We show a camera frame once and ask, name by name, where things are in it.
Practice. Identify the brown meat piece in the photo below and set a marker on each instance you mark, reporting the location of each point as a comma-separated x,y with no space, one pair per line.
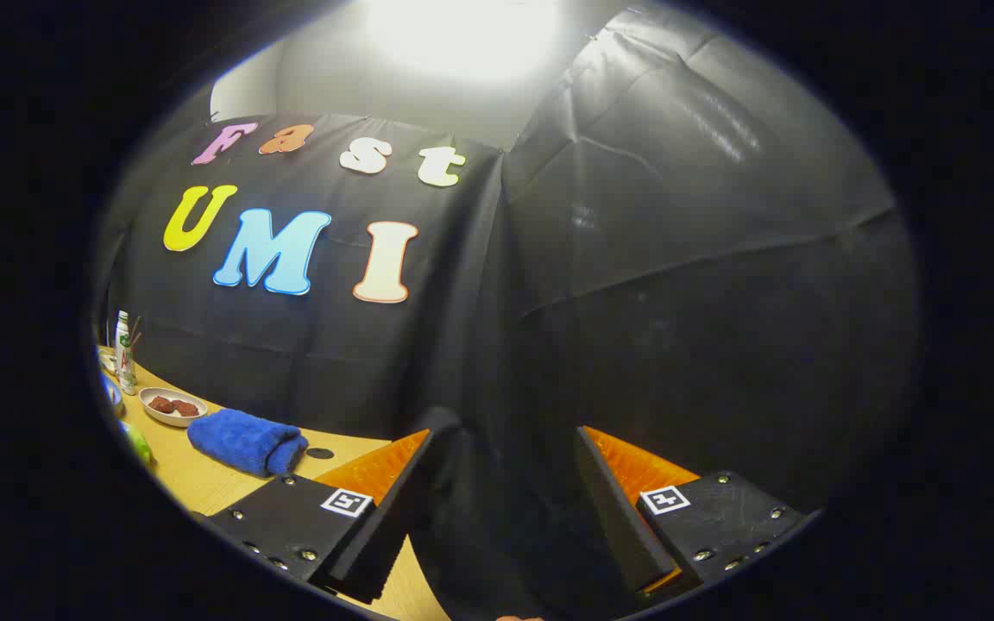
185,408
160,404

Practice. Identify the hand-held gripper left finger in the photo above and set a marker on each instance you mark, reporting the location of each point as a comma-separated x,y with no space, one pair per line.
393,509

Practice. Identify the blue towel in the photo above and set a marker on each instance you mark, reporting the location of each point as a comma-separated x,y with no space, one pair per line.
242,442

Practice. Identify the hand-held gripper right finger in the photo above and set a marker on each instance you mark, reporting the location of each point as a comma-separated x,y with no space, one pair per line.
622,517

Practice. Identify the white plastic bottle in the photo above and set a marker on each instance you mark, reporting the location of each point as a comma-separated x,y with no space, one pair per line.
124,354

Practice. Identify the beige bowl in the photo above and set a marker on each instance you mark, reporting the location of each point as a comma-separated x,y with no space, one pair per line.
171,420

